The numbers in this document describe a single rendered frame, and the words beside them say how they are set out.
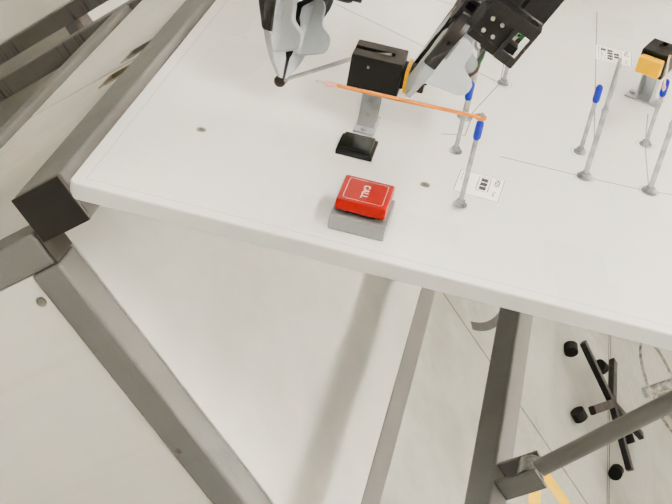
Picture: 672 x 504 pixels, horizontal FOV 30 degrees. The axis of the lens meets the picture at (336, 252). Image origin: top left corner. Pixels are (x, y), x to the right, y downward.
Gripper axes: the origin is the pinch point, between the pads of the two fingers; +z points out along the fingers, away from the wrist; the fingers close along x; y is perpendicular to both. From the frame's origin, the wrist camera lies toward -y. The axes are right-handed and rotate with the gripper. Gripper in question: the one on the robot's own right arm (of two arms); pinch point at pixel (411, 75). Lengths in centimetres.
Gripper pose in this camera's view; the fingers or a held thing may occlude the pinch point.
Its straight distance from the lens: 137.4
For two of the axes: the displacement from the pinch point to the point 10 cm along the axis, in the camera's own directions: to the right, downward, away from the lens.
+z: -5.4, 6.4, 5.4
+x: 2.1, -5.2, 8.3
